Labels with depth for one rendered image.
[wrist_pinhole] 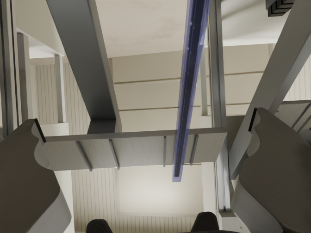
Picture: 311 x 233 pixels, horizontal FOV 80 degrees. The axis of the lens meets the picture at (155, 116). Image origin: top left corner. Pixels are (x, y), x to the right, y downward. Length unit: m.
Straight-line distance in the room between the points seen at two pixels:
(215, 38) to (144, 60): 2.52
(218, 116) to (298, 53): 0.34
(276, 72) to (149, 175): 2.92
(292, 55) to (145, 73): 2.82
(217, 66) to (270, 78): 0.28
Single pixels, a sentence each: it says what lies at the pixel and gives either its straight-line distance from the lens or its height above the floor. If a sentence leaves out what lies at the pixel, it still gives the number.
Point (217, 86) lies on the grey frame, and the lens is 0.66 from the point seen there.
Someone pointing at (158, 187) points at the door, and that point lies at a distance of 3.24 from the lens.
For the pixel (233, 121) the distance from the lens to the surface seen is 0.80.
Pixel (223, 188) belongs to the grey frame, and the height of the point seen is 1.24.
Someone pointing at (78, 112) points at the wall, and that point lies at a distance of 3.52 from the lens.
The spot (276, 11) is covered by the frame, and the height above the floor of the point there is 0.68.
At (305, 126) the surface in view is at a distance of 0.55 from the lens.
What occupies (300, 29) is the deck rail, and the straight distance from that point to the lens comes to 0.37.
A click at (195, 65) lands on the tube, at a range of 0.17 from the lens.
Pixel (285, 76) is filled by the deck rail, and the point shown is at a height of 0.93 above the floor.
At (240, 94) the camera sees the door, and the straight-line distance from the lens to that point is 3.11.
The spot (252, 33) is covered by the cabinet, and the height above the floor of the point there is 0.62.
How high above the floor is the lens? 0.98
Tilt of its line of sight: 1 degrees up
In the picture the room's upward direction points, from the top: 177 degrees clockwise
